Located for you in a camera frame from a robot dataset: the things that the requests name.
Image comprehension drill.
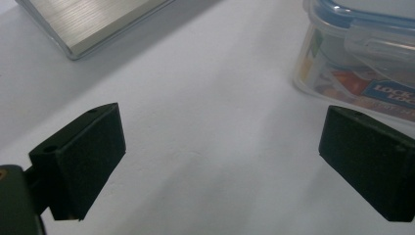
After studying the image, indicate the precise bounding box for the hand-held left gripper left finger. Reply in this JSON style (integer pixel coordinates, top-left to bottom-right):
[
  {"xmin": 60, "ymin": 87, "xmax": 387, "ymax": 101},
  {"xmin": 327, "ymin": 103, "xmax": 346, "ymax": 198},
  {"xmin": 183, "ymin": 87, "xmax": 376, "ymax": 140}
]
[{"xmin": 23, "ymin": 102, "xmax": 127, "ymax": 221}]

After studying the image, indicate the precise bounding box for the white wire shelf rack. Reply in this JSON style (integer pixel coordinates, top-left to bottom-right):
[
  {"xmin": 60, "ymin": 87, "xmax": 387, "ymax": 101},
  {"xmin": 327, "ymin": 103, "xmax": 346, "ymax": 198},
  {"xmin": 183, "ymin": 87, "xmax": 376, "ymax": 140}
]
[{"xmin": 14, "ymin": 0, "xmax": 175, "ymax": 62}]

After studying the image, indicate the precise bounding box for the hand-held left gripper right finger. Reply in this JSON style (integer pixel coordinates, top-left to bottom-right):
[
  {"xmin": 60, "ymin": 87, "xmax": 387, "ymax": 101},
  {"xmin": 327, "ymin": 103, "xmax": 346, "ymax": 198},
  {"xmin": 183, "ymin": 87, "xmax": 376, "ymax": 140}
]
[{"xmin": 318, "ymin": 105, "xmax": 415, "ymax": 223}]

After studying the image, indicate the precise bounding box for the white table mat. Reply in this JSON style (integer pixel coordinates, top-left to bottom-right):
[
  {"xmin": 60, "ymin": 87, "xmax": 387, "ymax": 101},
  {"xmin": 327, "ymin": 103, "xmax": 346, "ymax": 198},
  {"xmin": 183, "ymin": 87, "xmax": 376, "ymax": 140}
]
[{"xmin": 0, "ymin": 0, "xmax": 415, "ymax": 235}]

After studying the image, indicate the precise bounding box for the clear plastic food container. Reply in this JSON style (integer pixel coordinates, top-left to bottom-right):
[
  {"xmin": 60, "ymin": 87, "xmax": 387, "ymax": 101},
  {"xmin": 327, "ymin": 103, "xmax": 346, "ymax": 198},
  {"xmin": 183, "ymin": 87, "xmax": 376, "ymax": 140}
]
[{"xmin": 293, "ymin": 0, "xmax": 415, "ymax": 123}]

